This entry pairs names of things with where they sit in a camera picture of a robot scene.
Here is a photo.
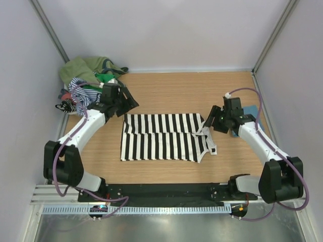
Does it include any olive green tank top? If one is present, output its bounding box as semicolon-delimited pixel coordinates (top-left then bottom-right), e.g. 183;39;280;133
59;56;129;86

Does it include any aluminium frame rail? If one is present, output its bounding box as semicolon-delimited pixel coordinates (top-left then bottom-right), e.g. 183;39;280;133
30;181;307;205

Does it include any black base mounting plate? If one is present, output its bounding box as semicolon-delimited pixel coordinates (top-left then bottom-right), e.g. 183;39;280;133
77;183;259;204

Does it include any perforated cable duct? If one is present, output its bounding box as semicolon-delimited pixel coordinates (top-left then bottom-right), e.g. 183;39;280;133
42;204;231;215

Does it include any red tank top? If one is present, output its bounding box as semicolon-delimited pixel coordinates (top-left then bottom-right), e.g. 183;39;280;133
58;89;74;104

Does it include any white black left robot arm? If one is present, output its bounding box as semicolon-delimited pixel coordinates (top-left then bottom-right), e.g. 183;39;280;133
43;82;139;202

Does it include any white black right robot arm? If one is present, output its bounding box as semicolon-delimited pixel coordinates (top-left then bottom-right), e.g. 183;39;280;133
204;97;308;204

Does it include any zebra print tank top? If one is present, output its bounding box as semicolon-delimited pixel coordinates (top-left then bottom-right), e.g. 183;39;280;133
55;101;76;114

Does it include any blue white striped tank top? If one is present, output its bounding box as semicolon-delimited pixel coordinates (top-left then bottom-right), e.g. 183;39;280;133
68;78;102;116

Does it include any bright green tank top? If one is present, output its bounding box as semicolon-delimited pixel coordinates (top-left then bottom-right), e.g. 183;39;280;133
82;73;115;92

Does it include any black white striped tank top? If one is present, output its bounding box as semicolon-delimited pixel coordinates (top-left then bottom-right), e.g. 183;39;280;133
120;113;218;163

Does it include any white laundry basket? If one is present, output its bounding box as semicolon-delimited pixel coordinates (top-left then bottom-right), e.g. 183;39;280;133
65;83;122;115

